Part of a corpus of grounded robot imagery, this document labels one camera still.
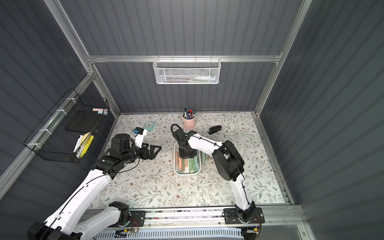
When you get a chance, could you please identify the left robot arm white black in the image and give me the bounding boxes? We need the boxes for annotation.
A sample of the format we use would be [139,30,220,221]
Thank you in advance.
[27,134,162,240]

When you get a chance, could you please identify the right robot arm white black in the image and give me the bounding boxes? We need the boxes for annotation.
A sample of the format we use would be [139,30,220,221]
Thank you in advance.
[171,124,265,224]

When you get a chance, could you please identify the open pink celvinc knife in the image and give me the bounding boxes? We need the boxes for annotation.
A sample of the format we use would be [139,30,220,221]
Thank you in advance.
[178,157,184,174]

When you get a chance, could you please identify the white storage box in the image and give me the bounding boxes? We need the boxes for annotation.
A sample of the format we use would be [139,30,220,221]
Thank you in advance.
[173,143,202,177]

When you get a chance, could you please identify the teal folding knife in box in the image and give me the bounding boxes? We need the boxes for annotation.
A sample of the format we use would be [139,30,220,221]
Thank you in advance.
[192,156,199,173]

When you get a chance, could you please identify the pink pen holder cup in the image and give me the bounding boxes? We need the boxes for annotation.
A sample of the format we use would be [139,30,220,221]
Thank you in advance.
[183,117,196,131]

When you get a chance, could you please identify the teal alarm clock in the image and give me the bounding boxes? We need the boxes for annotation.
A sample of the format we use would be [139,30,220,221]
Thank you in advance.
[144,122,156,132]

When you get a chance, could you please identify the floral table mat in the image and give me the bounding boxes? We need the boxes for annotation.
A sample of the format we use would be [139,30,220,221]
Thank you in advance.
[90,112,285,210]

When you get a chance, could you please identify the black stapler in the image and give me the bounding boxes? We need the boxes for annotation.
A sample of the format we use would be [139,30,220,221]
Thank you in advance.
[209,125,222,135]

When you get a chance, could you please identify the pens in pink cup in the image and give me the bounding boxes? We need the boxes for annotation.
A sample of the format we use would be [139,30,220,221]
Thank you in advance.
[183,108,196,120]

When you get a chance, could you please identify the yellow notepad in basket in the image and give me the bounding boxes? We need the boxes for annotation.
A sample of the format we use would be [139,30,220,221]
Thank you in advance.
[73,132,94,159]

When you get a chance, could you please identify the black notebook in basket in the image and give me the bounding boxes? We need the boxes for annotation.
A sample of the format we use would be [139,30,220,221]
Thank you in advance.
[65,111,105,134]

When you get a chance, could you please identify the white tube in basket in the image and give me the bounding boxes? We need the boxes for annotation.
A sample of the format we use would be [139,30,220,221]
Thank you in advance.
[194,76,216,84]

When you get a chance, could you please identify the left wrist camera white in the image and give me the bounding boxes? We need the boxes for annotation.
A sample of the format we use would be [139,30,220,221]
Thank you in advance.
[134,127,148,148]

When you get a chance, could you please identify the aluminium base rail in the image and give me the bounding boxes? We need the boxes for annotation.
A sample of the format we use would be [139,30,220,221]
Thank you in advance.
[59,205,307,232]

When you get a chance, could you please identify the white wire wall basket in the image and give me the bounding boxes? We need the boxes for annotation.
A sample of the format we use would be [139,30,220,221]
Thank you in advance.
[153,60,222,85]

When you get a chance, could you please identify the black wire side basket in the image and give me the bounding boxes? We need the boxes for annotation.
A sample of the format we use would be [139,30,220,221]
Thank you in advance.
[24,89,110,164]

